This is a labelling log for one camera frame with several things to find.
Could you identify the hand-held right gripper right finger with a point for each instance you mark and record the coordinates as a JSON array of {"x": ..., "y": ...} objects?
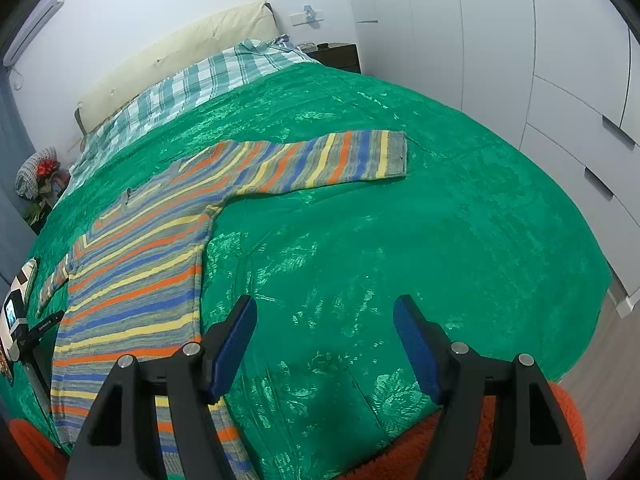
[{"x": 415, "y": 350}]

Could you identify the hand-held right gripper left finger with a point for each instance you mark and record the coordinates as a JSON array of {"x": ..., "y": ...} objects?
[{"x": 235, "y": 345}]

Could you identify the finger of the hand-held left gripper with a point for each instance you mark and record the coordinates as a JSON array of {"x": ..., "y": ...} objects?
[
  {"x": 45, "y": 324},
  {"x": 37, "y": 382}
]

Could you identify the striped knit sweater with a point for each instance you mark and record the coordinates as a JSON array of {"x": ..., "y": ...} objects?
[{"x": 135, "y": 280}]

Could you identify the blue-grey curtain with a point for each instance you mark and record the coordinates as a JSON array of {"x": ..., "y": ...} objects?
[{"x": 10, "y": 200}]

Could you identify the grey knitted bag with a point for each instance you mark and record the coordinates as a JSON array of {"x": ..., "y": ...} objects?
[{"x": 27, "y": 180}]

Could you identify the green velvet blanket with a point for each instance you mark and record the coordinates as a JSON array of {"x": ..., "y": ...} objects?
[{"x": 400, "y": 210}]

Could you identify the red flower bunch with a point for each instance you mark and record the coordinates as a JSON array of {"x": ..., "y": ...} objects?
[{"x": 48, "y": 166}]

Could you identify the teal plaid bed sheet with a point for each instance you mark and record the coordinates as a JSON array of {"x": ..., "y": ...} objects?
[{"x": 200, "y": 80}]

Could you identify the white air conditioner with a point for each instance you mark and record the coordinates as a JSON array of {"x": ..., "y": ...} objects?
[{"x": 35, "y": 22}]

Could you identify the cream padded headboard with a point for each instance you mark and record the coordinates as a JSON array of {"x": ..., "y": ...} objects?
[{"x": 165, "y": 55}]

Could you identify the dark wooden nightstand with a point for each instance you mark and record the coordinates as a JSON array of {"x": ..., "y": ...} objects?
[{"x": 340, "y": 57}]

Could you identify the white wardrobe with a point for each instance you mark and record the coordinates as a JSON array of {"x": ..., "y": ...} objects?
[{"x": 500, "y": 35}]

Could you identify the wall socket with blue item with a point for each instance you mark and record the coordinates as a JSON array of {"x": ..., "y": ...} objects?
[{"x": 307, "y": 14}]

